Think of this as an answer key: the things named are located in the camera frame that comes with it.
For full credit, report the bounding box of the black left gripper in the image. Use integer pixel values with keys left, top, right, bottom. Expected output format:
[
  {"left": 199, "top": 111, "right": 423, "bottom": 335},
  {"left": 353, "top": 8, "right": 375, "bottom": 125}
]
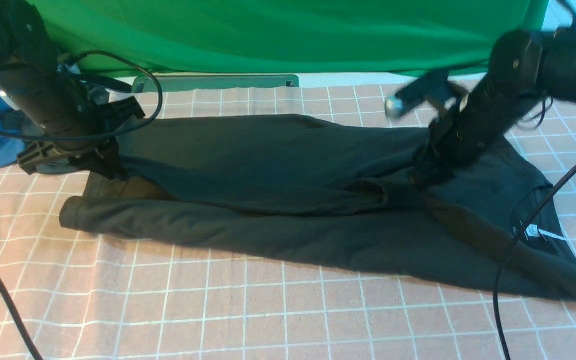
[{"left": 17, "top": 96, "right": 146, "bottom": 180}]

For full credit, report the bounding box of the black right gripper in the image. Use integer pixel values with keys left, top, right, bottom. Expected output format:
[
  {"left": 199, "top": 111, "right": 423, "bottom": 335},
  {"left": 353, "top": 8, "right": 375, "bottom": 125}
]
[{"left": 407, "top": 75, "right": 544, "bottom": 188}]

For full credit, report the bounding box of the gray long-sleeve top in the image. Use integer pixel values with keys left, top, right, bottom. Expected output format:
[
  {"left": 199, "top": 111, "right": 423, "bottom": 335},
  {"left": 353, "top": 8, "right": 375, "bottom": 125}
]
[{"left": 59, "top": 114, "right": 553, "bottom": 292}]

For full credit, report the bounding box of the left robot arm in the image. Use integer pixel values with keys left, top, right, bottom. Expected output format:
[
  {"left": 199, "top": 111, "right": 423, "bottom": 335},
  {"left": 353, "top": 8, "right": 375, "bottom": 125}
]
[{"left": 0, "top": 0, "right": 145, "bottom": 180}]

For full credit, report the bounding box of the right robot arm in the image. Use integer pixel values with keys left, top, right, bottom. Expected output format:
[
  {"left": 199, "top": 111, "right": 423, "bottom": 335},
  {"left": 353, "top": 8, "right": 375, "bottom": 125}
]
[{"left": 409, "top": 29, "right": 576, "bottom": 188}]

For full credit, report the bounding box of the green backdrop cloth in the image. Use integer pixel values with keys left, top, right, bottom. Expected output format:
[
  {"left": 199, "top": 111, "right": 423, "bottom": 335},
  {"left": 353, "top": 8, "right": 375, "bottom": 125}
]
[{"left": 32, "top": 0, "right": 549, "bottom": 75}]

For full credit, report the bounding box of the pink checkered tablecloth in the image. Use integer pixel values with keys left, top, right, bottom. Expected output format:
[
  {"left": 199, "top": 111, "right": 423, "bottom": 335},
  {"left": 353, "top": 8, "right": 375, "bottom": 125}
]
[{"left": 0, "top": 75, "right": 576, "bottom": 360}]

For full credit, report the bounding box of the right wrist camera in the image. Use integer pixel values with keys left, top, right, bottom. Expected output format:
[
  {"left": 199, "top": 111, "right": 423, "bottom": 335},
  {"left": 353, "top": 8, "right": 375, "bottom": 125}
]
[{"left": 384, "top": 69, "right": 469, "bottom": 121}]

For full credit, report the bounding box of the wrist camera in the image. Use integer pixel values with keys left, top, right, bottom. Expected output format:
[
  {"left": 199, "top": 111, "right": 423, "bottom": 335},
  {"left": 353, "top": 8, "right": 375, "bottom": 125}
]
[
  {"left": 0, "top": 52, "right": 134, "bottom": 113},
  {"left": 384, "top": 69, "right": 469, "bottom": 121}
]

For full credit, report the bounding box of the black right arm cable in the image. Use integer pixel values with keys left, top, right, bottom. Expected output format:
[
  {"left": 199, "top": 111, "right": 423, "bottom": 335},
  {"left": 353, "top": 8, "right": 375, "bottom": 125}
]
[{"left": 493, "top": 0, "right": 576, "bottom": 360}]

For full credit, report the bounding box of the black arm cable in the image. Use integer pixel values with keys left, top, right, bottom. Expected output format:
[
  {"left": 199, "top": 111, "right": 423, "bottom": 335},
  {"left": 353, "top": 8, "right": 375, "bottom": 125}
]
[
  {"left": 0, "top": 50, "right": 164, "bottom": 360},
  {"left": 493, "top": 0, "right": 576, "bottom": 360}
]

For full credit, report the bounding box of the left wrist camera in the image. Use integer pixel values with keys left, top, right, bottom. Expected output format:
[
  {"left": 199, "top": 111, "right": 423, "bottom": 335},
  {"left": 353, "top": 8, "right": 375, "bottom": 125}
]
[{"left": 0, "top": 52, "right": 134, "bottom": 113}]

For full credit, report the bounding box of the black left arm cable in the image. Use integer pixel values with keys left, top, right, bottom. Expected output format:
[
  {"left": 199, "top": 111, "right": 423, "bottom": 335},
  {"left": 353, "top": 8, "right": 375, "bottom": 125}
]
[{"left": 0, "top": 50, "right": 164, "bottom": 360}]

